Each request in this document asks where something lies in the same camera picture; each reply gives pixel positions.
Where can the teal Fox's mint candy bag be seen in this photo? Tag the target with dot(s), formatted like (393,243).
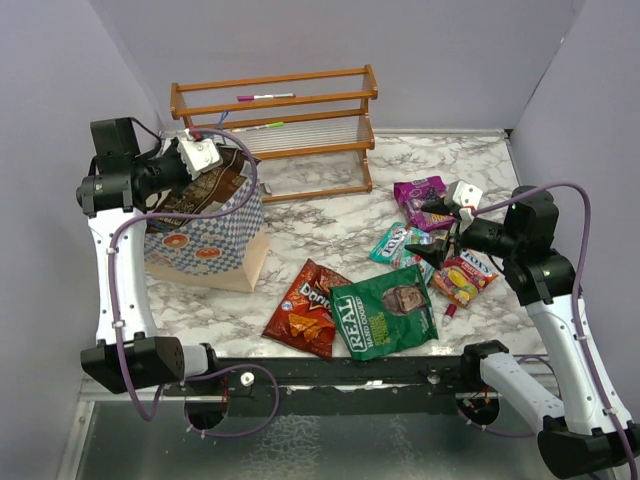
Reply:
(391,249)

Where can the brown kettle chips bag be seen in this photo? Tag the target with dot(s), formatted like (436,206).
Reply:
(220,188)

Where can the green Real chips bag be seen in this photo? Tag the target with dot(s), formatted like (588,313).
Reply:
(383,315)

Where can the purple snack packet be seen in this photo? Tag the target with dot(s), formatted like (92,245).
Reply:
(412,196)

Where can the pink marker pen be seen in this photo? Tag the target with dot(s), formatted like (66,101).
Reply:
(264,97)

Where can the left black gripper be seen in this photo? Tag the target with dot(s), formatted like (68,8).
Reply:
(173,149)

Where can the green marker pen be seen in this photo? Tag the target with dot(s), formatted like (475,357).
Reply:
(258,127)

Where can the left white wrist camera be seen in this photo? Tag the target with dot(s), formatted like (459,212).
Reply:
(199,156)

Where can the small red lip balm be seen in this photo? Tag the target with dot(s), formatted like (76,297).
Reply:
(449,314)

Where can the orange Fox's fruit candy bag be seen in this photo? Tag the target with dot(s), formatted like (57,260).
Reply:
(462,278)

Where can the red Doritos chips bag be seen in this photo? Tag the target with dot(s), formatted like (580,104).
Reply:
(303,319)

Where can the blue checkered paper bag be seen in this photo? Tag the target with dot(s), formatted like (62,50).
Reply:
(231,263)

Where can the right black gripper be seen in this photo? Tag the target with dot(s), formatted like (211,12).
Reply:
(435,252)

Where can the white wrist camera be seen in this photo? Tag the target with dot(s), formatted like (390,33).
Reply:
(463,199)
(199,156)

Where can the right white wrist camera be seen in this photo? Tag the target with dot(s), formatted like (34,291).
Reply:
(463,199)

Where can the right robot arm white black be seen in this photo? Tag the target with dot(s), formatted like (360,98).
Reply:
(585,428)

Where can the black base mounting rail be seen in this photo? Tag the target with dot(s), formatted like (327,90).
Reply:
(340,387)

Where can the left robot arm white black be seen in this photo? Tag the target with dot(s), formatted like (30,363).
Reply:
(129,352)

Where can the wooden two-tier shelf rack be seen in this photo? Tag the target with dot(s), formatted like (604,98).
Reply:
(284,116)

